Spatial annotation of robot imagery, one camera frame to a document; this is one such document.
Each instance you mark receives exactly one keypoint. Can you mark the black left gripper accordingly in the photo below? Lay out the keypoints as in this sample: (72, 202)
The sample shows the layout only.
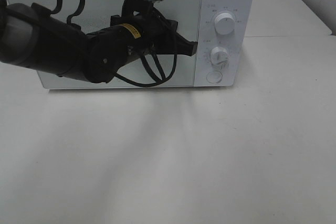
(151, 30)

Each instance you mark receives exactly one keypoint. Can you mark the white timer knob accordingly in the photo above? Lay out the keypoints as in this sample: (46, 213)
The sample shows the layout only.
(218, 56)

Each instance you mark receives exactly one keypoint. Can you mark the white microwave door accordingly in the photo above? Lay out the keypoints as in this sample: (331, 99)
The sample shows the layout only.
(96, 15)

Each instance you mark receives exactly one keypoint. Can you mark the round white door button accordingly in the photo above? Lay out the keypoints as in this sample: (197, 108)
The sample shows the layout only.
(214, 77)

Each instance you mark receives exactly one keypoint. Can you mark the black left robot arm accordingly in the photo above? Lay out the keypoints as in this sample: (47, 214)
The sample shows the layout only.
(32, 38)

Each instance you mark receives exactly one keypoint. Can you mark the upper white round knob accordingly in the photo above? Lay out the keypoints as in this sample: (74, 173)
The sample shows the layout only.
(224, 22)

